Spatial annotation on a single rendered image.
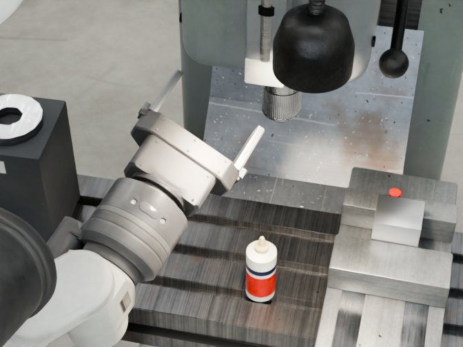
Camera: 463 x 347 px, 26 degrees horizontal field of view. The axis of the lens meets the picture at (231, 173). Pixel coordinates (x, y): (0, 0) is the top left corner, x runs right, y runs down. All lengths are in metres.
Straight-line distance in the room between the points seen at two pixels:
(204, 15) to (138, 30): 2.34
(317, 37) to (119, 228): 0.28
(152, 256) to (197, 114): 0.78
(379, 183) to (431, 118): 0.27
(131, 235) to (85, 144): 1.98
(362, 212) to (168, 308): 0.29
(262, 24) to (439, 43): 0.64
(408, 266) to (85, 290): 0.48
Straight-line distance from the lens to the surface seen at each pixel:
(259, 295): 1.35
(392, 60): 1.00
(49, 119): 1.36
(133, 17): 3.43
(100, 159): 2.90
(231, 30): 1.03
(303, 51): 0.86
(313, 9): 0.87
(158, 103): 1.05
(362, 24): 1.01
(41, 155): 1.31
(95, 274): 0.95
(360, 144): 1.59
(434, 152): 1.72
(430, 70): 1.61
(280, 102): 1.17
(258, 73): 1.01
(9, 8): 0.71
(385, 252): 1.29
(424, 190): 1.43
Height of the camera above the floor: 1.98
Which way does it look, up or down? 44 degrees down
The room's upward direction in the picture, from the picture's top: straight up
